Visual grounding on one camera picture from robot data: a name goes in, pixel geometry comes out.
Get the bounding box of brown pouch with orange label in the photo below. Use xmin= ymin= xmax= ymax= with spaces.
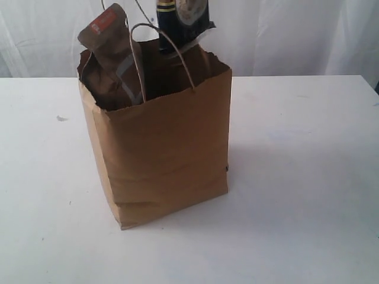
xmin=78 ymin=3 xmax=143 ymax=111

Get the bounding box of white backdrop curtain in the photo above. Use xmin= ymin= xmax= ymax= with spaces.
xmin=1 ymin=0 xmax=378 ymax=85

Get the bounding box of brown paper bag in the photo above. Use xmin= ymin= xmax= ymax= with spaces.
xmin=76 ymin=0 xmax=232 ymax=232

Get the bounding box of spaghetti pasta packet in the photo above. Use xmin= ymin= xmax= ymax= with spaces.
xmin=156 ymin=0 xmax=216 ymax=54

